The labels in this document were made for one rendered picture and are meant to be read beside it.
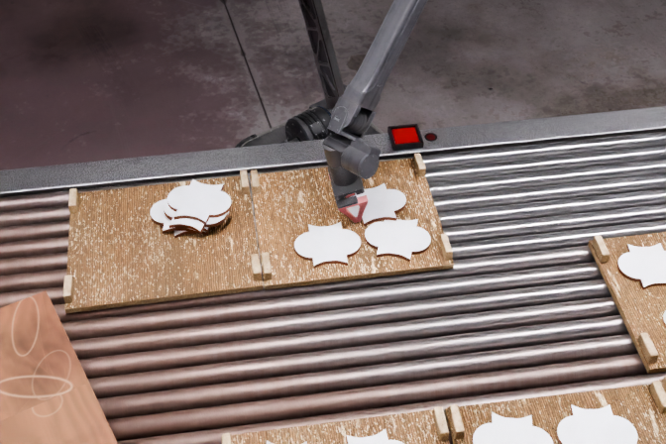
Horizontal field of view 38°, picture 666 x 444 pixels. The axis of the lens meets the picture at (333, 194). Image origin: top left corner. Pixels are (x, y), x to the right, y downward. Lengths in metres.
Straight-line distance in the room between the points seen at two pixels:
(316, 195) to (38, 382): 0.77
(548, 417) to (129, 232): 0.98
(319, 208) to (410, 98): 1.89
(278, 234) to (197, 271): 0.20
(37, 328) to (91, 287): 0.22
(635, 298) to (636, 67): 2.39
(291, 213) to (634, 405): 0.84
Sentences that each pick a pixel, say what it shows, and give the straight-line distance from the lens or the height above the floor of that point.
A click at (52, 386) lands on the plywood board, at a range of 1.81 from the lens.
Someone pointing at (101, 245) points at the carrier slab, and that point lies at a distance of 2.16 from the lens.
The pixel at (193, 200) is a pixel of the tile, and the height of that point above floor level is 0.99.
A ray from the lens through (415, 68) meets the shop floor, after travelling 4.19.
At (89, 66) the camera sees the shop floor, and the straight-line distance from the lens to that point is 4.32.
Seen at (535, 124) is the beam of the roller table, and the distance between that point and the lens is 2.49.
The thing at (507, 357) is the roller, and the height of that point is 0.92.
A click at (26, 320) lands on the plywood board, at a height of 1.04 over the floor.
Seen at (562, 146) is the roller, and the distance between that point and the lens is 2.43.
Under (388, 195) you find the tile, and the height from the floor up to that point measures 0.95.
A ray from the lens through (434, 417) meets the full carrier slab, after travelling 1.82.
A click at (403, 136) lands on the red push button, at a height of 0.93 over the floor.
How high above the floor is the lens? 2.46
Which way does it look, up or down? 44 degrees down
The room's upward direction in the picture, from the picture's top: straight up
